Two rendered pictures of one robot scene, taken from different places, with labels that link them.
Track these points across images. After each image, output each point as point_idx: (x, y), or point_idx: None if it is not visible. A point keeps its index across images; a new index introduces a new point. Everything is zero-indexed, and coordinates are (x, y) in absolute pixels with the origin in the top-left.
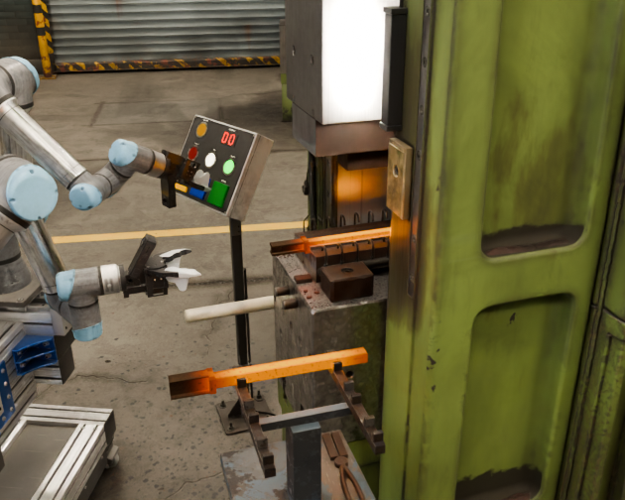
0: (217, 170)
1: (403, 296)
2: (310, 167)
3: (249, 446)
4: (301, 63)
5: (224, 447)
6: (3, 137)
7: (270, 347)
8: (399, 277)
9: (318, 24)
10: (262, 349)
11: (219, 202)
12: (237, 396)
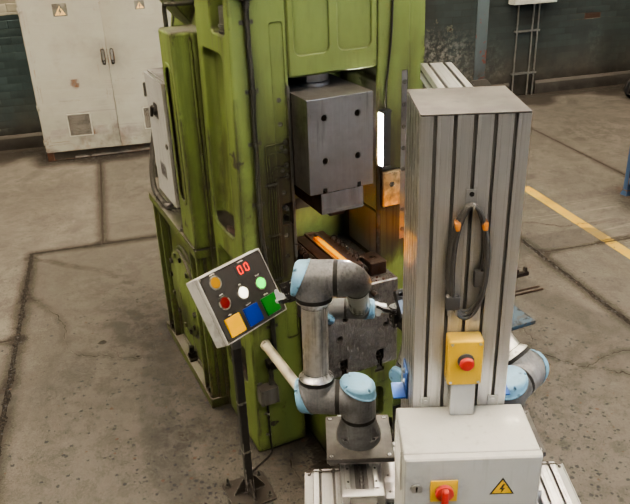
0: (254, 292)
1: (395, 243)
2: (265, 252)
3: (289, 482)
4: (339, 164)
5: (292, 497)
6: (327, 325)
7: (142, 493)
8: (390, 237)
9: (368, 132)
10: (145, 498)
11: (278, 306)
12: (222, 502)
